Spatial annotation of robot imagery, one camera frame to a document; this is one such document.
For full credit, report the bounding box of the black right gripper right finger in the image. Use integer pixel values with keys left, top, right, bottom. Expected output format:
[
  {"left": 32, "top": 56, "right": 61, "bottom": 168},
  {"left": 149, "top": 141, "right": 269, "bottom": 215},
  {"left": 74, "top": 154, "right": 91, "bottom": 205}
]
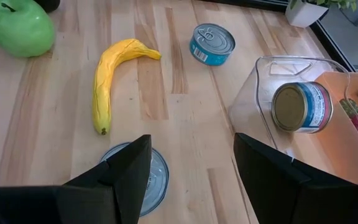
[{"left": 233, "top": 133, "right": 358, "bottom": 224}]

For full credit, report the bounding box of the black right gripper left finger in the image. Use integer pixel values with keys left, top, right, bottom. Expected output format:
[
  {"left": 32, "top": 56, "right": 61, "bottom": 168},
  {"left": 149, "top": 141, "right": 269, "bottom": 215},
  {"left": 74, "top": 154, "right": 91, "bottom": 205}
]
[{"left": 0, "top": 134, "right": 153, "bottom": 224}]

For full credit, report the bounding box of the tuna can red blue label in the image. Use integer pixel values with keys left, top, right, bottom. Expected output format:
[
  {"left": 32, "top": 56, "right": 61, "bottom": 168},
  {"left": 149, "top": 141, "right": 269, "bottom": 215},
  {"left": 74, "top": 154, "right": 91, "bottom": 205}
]
[{"left": 270, "top": 81, "right": 334, "bottom": 134}]

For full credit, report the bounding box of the orange plastic bin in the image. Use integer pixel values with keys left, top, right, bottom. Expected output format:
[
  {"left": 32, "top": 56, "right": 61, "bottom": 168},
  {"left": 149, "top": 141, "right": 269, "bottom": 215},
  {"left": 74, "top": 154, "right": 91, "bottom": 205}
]
[{"left": 314, "top": 71, "right": 358, "bottom": 187}]

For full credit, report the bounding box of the clear plastic bin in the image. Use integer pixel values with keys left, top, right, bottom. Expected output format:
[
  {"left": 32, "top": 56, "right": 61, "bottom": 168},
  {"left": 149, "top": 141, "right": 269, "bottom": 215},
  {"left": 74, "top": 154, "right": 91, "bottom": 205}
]
[{"left": 228, "top": 55, "right": 352, "bottom": 156}]

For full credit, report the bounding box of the yellow toy banana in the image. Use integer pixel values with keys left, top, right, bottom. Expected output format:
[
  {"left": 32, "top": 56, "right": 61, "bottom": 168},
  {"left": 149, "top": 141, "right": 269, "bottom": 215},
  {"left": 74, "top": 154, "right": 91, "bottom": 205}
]
[{"left": 91, "top": 37, "right": 163, "bottom": 136}]

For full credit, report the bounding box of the tuna can teal label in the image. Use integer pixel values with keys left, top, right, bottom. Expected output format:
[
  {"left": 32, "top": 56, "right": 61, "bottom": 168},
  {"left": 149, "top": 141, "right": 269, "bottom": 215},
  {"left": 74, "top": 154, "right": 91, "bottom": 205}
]
[{"left": 188, "top": 22, "right": 237, "bottom": 67}]

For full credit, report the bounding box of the green plant white pot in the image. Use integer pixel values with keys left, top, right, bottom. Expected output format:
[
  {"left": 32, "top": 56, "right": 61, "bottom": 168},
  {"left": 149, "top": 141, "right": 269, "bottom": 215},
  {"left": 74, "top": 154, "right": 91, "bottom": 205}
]
[{"left": 284, "top": 0, "right": 358, "bottom": 29}]

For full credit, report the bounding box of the green toy apple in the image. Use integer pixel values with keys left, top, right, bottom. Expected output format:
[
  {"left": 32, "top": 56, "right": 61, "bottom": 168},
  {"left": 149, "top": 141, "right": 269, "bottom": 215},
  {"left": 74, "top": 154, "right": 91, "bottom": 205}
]
[{"left": 0, "top": 0, "right": 57, "bottom": 58}]

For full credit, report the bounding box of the dark brown toy avocado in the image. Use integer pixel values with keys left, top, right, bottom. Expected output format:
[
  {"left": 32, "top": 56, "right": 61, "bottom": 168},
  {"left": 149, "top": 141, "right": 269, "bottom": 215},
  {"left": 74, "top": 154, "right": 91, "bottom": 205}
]
[{"left": 34, "top": 0, "right": 62, "bottom": 14}]

